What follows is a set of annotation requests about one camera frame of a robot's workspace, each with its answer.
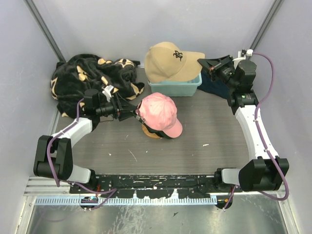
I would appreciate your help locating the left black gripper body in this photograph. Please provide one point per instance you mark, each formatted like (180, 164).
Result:
(111, 107)

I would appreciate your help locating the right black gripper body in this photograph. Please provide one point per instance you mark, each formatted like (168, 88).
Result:
(223, 70)

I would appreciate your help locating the navy blue sweater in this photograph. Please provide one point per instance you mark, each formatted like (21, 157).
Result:
(217, 88)

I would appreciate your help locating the black floral fleece blanket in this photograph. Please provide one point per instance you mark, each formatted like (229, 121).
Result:
(82, 72)

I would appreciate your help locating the teal plastic bin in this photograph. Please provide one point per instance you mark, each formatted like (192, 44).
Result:
(177, 88)

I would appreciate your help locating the tan baseball cap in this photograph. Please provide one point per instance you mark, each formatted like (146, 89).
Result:
(166, 62)

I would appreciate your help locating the pink baseball cap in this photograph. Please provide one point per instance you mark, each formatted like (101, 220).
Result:
(158, 103)

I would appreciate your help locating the wooden hat stand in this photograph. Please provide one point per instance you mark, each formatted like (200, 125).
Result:
(149, 134)

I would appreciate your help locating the green baseball cap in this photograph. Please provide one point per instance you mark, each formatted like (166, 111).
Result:
(155, 124)

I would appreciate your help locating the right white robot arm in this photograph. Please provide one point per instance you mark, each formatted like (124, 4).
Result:
(266, 170)

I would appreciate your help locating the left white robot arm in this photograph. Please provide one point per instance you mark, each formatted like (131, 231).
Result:
(54, 156)

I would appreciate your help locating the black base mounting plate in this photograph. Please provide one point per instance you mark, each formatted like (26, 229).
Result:
(159, 186)

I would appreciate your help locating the right aluminium corner post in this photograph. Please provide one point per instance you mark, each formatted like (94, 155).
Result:
(273, 10)

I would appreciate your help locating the aluminium corner post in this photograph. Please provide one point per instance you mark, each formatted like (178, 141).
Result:
(44, 28)
(273, 10)

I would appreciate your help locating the aluminium front rail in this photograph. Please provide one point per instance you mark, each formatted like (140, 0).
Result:
(46, 186)

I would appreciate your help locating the white slotted cable duct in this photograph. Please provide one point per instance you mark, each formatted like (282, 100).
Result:
(93, 201)

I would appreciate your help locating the left aluminium corner post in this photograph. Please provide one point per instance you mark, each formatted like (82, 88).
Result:
(44, 28)

